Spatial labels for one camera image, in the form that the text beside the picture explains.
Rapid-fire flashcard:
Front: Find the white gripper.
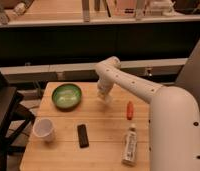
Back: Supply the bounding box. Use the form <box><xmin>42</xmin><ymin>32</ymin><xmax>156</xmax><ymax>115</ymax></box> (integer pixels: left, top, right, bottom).
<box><xmin>97</xmin><ymin>78</ymin><xmax>113</xmax><ymax>96</ymax></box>

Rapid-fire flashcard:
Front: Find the white sponge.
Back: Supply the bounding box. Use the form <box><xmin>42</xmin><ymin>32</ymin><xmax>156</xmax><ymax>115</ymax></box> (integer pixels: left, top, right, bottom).
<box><xmin>99</xmin><ymin>95</ymin><xmax>112</xmax><ymax>103</ymax></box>

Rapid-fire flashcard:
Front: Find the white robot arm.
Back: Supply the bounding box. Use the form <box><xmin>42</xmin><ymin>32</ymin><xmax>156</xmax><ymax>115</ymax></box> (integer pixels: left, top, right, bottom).
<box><xmin>95</xmin><ymin>57</ymin><xmax>200</xmax><ymax>171</ymax></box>

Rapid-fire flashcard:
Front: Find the green ceramic bowl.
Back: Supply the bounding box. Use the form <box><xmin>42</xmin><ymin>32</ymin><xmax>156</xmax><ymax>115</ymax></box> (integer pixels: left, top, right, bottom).
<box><xmin>52</xmin><ymin>83</ymin><xmax>82</xmax><ymax>109</ymax></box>

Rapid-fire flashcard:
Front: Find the orange carrot toy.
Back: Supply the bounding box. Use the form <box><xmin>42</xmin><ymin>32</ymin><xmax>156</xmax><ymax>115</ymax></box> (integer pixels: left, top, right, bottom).
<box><xmin>126</xmin><ymin>101</ymin><xmax>134</xmax><ymax>120</ymax></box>

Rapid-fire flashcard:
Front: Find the black rectangular bar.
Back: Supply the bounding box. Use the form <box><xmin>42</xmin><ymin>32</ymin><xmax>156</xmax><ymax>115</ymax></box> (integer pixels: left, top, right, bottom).
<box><xmin>77</xmin><ymin>124</ymin><xmax>89</xmax><ymax>148</ymax></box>

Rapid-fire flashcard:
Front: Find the white squeeze bottle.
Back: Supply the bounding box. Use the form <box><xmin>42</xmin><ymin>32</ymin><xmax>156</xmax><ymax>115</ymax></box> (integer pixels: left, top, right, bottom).
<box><xmin>122</xmin><ymin>124</ymin><xmax>137</xmax><ymax>166</ymax></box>

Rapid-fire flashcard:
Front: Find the dark side stand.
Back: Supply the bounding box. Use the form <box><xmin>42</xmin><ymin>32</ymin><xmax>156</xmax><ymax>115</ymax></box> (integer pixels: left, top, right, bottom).
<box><xmin>0</xmin><ymin>72</ymin><xmax>35</xmax><ymax>171</ymax></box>

